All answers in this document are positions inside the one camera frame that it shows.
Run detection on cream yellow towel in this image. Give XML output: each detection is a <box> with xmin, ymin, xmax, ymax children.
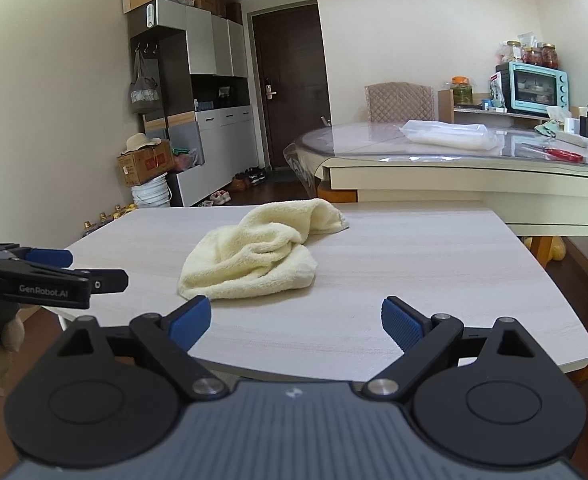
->
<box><xmin>178</xmin><ymin>198</ymin><xmax>348</xmax><ymax>300</ymax></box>

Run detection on cooking oil bottles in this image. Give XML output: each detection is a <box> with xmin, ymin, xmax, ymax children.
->
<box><xmin>82</xmin><ymin>204</ymin><xmax>138</xmax><ymax>236</ymax></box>

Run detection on white plastic buckets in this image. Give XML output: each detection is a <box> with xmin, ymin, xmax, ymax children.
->
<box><xmin>131</xmin><ymin>174</ymin><xmax>172</xmax><ymax>208</ymax></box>

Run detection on cardboard box with hat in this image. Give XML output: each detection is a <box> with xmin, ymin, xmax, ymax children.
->
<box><xmin>116</xmin><ymin>140</ymin><xmax>175</xmax><ymax>188</ymax></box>

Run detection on straw hat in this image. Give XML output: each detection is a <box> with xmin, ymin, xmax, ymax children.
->
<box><xmin>122</xmin><ymin>132</ymin><xmax>163</xmax><ymax>155</ymax></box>

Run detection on shoes on floor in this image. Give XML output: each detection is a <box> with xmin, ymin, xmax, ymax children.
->
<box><xmin>198</xmin><ymin>166</ymin><xmax>269</xmax><ymax>207</ymax></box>

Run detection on hanging grey bag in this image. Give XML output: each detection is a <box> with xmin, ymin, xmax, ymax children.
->
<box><xmin>128</xmin><ymin>50</ymin><xmax>162</xmax><ymax>115</ymax></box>

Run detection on cream dining table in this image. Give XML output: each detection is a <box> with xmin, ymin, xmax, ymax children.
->
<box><xmin>284</xmin><ymin>122</ymin><xmax>588</xmax><ymax>236</ymax></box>

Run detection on plastic bag of white cloth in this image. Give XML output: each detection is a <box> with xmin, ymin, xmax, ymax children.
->
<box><xmin>399</xmin><ymin>120</ymin><xmax>502</xmax><ymax>151</ymax></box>

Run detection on grey white cabinet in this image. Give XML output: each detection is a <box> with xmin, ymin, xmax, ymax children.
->
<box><xmin>126</xmin><ymin>0</ymin><xmax>258</xmax><ymax>206</ymax></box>

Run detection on quilted brown chair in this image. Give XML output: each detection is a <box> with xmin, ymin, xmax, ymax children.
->
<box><xmin>364</xmin><ymin>82</ymin><xmax>436</xmax><ymax>124</ymax></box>

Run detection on orange lid jar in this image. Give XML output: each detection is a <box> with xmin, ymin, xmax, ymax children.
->
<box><xmin>450</xmin><ymin>76</ymin><xmax>474</xmax><ymax>106</ymax></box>

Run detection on teal toaster oven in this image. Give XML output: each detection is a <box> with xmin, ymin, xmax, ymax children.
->
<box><xmin>496</xmin><ymin>62</ymin><xmax>570</xmax><ymax>116</ymax></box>

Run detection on dark brown door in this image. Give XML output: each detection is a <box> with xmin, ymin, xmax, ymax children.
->
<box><xmin>252</xmin><ymin>3</ymin><xmax>330</xmax><ymax>168</ymax></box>

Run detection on red handled screwdriver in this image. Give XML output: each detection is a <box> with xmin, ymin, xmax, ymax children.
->
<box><xmin>521</xmin><ymin>143</ymin><xmax>585</xmax><ymax>164</ymax></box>

